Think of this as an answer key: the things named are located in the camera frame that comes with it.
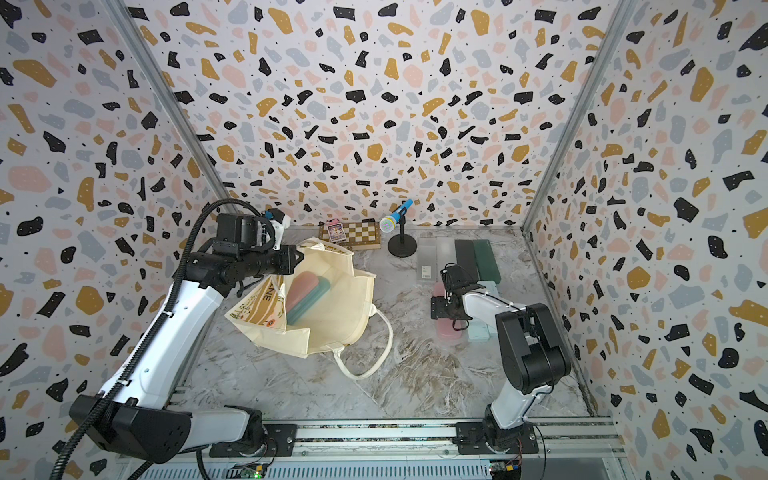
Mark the black pencil case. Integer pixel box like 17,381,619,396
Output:
454,239,479,282

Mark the dark green pencil case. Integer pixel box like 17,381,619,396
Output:
472,239,502,284

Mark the light teal pencil case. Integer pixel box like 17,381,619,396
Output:
467,320,495,343
479,281,504,302

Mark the translucent white pencil case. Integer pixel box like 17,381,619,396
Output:
436,237,457,269

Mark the grey barcoded pencil case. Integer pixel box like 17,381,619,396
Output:
416,238,439,285

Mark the pink pencil case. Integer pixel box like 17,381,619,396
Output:
433,281,463,341
285,272,319,313

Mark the blue grey pencil case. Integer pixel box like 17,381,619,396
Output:
287,276,330,325

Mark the cream floral canvas tote bag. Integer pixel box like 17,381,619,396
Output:
225,237,394,380

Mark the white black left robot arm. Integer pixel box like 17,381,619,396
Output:
70,210,304,464

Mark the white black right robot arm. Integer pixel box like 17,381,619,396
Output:
430,263,572,452

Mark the black microphone stand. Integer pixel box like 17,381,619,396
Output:
388,214,418,258

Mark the purple card box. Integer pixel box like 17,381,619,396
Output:
325,219,347,243

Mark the blue toy microphone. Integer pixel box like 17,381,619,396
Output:
379,200,413,233

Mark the wooden chess board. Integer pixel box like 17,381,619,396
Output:
318,219,382,251

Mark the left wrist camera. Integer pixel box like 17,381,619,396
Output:
265,208,292,244

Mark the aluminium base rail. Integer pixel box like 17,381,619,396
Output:
142,417,634,479

